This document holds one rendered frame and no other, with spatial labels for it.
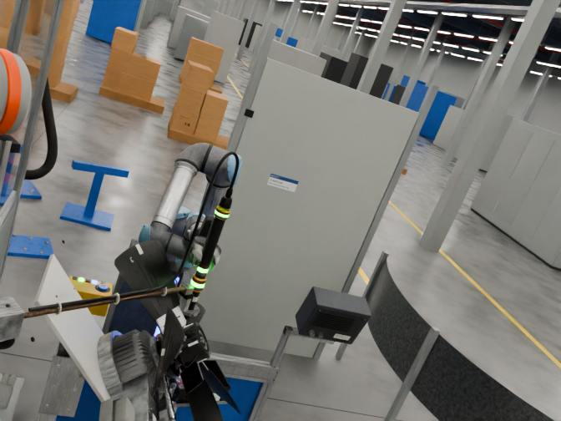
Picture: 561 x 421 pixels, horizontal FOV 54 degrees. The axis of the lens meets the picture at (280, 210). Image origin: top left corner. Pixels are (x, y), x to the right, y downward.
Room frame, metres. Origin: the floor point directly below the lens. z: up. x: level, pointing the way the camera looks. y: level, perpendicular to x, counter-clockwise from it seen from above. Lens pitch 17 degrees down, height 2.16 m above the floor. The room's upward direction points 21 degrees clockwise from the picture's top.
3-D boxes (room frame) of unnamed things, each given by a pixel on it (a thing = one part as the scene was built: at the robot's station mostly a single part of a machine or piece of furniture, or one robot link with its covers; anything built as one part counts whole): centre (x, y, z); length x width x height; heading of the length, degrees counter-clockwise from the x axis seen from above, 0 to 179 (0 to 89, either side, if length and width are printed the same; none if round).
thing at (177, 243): (1.82, 0.27, 1.34); 0.11 x 0.08 x 0.11; 95
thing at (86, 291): (1.81, 0.56, 1.02); 0.16 x 0.10 x 0.11; 110
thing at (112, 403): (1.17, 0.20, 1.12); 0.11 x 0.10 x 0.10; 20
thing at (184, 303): (1.56, 0.17, 1.31); 0.09 x 0.07 x 0.10; 145
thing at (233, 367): (1.94, 0.19, 0.82); 0.90 x 0.04 x 0.08; 110
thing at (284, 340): (2.09, -0.21, 0.96); 0.03 x 0.03 x 0.20; 20
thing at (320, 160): (3.59, -0.11, 1.10); 1.21 x 0.05 x 2.20; 110
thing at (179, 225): (2.29, 0.42, 1.24); 0.13 x 0.12 x 0.14; 95
